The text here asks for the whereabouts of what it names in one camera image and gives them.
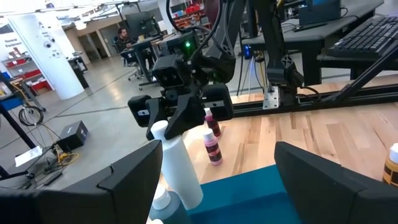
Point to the shelf with red bins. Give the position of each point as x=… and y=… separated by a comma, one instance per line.
x=34, y=81

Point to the black box on floor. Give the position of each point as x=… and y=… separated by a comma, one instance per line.
x=73, y=137

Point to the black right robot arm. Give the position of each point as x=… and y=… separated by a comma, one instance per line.
x=224, y=46

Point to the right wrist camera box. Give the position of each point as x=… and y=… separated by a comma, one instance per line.
x=168, y=73

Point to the white round pillar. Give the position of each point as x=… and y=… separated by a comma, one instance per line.
x=49, y=62

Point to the large grey paint bottle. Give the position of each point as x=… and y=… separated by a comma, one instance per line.
x=174, y=211

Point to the black desk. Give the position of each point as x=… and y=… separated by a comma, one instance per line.
x=311, y=37

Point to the black keyboard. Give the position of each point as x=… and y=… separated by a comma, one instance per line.
x=367, y=37

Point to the grey laptop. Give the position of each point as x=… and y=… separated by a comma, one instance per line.
x=320, y=12

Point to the white paper sheet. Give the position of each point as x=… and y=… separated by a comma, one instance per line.
x=28, y=156

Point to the pink paint bottle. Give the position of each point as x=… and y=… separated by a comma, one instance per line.
x=213, y=149

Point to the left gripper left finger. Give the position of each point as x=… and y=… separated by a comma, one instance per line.
x=136, y=186

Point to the dark red paint bottle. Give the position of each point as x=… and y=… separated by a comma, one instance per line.
x=213, y=123

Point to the person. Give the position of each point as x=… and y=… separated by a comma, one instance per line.
x=124, y=39

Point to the black floor stand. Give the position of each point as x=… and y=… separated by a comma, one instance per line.
x=15, y=127

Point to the black trash bin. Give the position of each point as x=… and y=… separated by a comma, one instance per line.
x=79, y=71

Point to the tall white bottle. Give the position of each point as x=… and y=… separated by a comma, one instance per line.
x=180, y=171

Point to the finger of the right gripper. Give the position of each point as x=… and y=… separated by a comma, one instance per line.
x=186, y=115
x=157, y=112

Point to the black power strip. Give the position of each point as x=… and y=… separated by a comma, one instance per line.
x=53, y=179

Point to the yellow paint bottle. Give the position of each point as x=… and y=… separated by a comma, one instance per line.
x=391, y=168

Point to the black background monitor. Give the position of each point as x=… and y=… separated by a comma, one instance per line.
x=141, y=25

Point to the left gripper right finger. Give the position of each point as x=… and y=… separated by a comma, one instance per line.
x=311, y=186

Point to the blue plastic bin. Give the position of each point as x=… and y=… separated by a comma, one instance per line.
x=242, y=199

